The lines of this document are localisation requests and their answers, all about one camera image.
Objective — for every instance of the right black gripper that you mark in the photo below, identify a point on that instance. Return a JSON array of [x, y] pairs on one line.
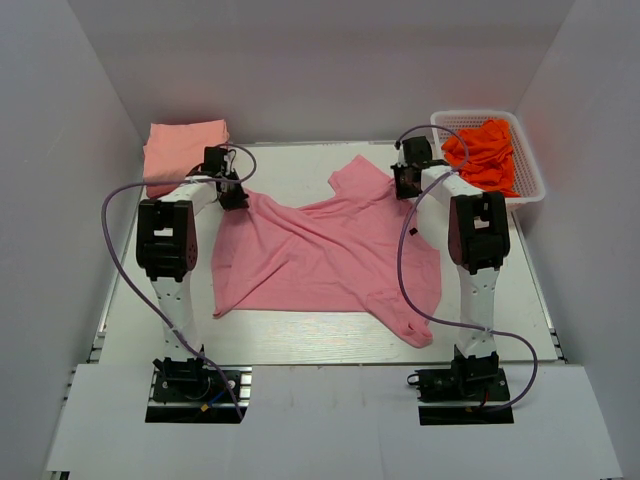
[[403, 193]]

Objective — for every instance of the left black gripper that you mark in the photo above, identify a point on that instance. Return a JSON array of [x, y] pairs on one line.
[[239, 201]]

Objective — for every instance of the pink t-shirt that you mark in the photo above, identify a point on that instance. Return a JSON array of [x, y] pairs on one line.
[[343, 254], [159, 189]]

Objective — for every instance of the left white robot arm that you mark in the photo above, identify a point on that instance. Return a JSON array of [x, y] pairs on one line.
[[166, 242]]

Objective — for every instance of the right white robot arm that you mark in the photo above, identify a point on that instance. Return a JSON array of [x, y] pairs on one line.
[[478, 237]]

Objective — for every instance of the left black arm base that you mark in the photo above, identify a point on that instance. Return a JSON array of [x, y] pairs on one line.
[[191, 392]]

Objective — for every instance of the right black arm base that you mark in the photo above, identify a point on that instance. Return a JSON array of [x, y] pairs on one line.
[[443, 402]]

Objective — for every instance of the folded salmon t-shirt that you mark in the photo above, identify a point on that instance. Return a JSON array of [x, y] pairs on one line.
[[172, 151]]

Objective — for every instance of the orange crumpled t-shirt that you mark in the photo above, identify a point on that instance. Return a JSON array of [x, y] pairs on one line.
[[491, 165]]

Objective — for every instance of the folded pink t-shirt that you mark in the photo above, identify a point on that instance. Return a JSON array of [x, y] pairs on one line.
[[159, 189]]

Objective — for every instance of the white plastic basket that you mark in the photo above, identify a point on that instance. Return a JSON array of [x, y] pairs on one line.
[[452, 148]]

